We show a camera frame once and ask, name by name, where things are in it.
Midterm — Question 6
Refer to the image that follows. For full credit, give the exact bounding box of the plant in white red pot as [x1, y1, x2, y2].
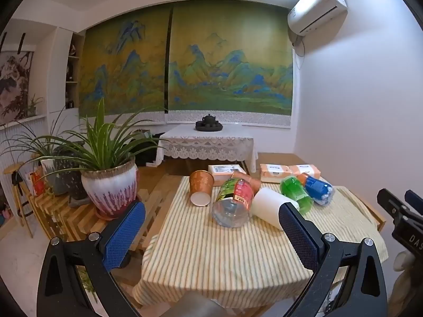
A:
[20, 97, 172, 219]

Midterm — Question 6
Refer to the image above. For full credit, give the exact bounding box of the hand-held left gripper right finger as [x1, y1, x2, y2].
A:
[278, 202, 388, 317]

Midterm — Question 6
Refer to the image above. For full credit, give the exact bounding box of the wooden stool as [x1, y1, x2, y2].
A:
[3, 162, 34, 238]

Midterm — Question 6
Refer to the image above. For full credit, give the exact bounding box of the small potted plant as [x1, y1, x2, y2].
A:
[26, 93, 45, 118]

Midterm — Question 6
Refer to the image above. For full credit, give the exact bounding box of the white air conditioner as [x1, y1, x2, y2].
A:
[287, 0, 348, 35]

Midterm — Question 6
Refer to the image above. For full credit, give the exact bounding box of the table with lace cloth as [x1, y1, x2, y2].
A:
[155, 124, 259, 173]

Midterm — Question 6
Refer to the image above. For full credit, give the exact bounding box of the white flat package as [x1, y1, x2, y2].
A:
[208, 164, 247, 183]

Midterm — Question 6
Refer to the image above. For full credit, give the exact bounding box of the narrow landscape wall hanging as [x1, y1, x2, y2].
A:
[79, 7, 173, 123]

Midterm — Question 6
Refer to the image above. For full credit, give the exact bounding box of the wooden plant stand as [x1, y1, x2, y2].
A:
[25, 173, 184, 255]

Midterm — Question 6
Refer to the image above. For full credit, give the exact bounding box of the blue label bottle orange cap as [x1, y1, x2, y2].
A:
[297, 172, 334, 206]

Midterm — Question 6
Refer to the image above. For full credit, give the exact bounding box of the white wall shelf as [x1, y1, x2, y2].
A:
[65, 33, 86, 110]

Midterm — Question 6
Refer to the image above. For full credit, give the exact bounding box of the dark teapot set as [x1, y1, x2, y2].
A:
[195, 114, 223, 132]

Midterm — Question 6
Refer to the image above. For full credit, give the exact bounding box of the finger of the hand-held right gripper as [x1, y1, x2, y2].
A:
[377, 188, 414, 229]
[404, 189, 423, 218]

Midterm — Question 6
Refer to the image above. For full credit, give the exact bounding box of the white cup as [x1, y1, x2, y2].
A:
[252, 187, 301, 232]

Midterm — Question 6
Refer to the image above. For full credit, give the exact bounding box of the wooden table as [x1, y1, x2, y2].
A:
[256, 152, 387, 233]

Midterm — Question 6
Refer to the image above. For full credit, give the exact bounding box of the striped tablecloth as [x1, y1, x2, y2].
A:
[131, 176, 389, 310]

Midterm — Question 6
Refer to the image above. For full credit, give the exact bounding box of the plant in dark pot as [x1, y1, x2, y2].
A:
[0, 106, 88, 201]

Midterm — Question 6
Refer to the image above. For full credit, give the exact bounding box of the orange tissue pack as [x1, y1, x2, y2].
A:
[260, 164, 292, 183]
[289, 164, 322, 179]

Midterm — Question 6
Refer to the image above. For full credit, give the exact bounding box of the green plastic bottle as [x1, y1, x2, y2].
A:
[280, 176, 313, 214]

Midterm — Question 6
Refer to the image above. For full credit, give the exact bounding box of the wide landscape wall hanging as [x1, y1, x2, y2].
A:
[165, 1, 295, 129]

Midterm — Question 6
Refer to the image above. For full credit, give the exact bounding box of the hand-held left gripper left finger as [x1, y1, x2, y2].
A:
[36, 201, 147, 317]

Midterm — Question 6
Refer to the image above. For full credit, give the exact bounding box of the person's right hand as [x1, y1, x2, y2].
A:
[393, 250, 419, 317]

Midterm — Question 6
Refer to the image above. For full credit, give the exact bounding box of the ink painting wall scroll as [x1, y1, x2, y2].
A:
[0, 32, 35, 127]

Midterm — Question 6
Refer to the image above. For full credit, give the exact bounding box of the clear bottle with red label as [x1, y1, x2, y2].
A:
[211, 177, 255, 229]

